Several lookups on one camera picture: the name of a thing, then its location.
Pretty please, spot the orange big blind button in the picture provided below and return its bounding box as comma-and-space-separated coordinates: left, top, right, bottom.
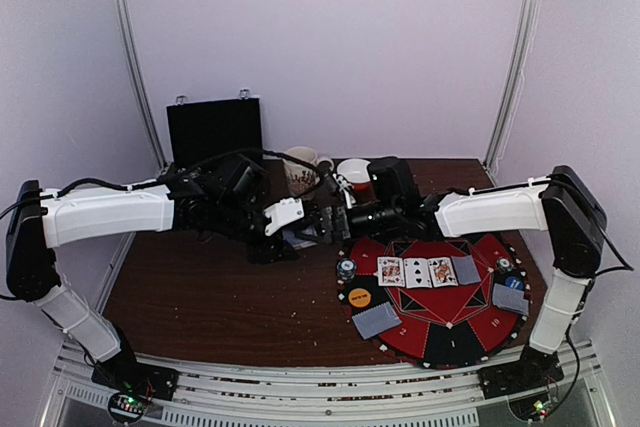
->
348, 287, 372, 309

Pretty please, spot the round red black poker mat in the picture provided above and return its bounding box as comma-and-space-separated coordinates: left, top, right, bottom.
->
338, 234, 530, 369

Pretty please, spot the three of spades card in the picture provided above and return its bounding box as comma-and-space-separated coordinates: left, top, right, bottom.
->
403, 257, 432, 289

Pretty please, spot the king of diamonds card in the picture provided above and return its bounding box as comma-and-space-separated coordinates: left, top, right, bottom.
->
377, 256, 405, 287

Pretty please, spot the blue small blind button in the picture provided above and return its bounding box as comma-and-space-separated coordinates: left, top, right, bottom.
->
505, 276, 525, 291

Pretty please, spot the dealt blue cards pile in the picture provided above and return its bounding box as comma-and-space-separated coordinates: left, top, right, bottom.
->
352, 303, 402, 339
491, 284, 529, 316

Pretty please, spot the tall ceramic seashell mug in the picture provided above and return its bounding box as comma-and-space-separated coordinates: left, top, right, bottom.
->
283, 146, 334, 200

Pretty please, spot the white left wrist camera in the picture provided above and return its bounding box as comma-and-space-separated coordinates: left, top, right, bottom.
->
263, 197, 304, 237

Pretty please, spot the orange white small bowl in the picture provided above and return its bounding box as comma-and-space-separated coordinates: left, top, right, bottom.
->
337, 158, 375, 203

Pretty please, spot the black poker chip case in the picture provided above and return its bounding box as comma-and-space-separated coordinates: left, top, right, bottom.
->
166, 97, 263, 169

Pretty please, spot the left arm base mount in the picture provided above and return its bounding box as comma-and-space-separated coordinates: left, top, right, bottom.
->
91, 364, 179, 424

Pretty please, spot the blue playing card deck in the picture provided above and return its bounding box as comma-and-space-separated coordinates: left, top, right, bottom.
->
283, 231, 317, 250

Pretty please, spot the aluminium frame post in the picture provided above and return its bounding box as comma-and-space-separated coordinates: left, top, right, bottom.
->
114, 0, 168, 171
484, 0, 540, 175

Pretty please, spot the face down blue card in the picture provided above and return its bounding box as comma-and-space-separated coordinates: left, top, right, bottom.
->
452, 256, 481, 285

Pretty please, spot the queen of spades card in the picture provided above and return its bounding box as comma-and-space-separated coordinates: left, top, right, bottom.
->
427, 257, 458, 288

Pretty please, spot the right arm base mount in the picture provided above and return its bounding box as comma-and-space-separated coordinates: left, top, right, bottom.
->
478, 361, 564, 423

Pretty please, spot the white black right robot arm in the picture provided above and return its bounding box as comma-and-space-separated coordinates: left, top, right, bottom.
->
301, 157, 610, 389

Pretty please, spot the left aluminium frame post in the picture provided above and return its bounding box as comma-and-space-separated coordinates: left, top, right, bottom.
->
114, 0, 168, 171

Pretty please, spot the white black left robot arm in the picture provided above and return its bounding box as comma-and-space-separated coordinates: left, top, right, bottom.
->
1, 149, 323, 391

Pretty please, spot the right aluminium frame post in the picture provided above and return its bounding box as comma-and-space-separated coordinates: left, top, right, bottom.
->
484, 0, 540, 175

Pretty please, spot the green white chip stack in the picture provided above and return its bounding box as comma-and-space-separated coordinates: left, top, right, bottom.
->
495, 257, 514, 273
336, 258, 357, 283

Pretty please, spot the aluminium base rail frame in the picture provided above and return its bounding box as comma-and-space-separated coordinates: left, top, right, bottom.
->
39, 341, 616, 427

